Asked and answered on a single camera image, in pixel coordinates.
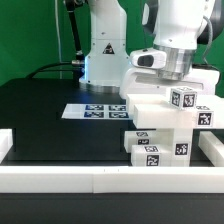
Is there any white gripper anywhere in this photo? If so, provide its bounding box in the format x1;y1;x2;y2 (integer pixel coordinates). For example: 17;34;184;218
119;66;220;99

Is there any black hose behind robot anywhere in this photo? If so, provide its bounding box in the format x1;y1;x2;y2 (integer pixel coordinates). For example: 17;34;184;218
63;0;84;62

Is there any white chair seat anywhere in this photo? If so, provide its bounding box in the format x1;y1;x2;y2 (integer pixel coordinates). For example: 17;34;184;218
157;129;193;167

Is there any white left fence bar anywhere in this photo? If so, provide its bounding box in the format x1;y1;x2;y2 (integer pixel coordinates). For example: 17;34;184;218
0;129;13;163

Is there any white front fence bar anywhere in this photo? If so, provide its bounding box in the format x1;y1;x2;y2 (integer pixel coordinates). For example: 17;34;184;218
0;166;224;193

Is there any white sheet with tags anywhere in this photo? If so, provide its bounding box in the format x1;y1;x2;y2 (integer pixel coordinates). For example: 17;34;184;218
62;104;130;120

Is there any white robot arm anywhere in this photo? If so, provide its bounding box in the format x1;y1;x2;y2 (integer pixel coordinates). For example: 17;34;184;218
80;0;224;97

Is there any white fence bar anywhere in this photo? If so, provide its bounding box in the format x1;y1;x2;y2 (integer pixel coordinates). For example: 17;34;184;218
0;129;13;163
198;131;224;167
0;166;224;193

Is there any black cable at base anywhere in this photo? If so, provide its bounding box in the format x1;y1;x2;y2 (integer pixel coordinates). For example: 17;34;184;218
25;59;86;80

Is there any white chair back frame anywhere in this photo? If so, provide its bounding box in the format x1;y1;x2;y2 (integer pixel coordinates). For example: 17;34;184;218
126;94;224;129

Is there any white right fence bar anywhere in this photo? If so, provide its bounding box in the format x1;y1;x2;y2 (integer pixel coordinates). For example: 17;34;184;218
198;131;224;167

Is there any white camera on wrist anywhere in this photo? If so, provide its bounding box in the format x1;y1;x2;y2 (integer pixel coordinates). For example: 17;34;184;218
130;48;167;69

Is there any white tagged cube nut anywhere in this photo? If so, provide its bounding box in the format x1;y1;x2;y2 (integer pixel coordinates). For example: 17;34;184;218
170;86;197;109

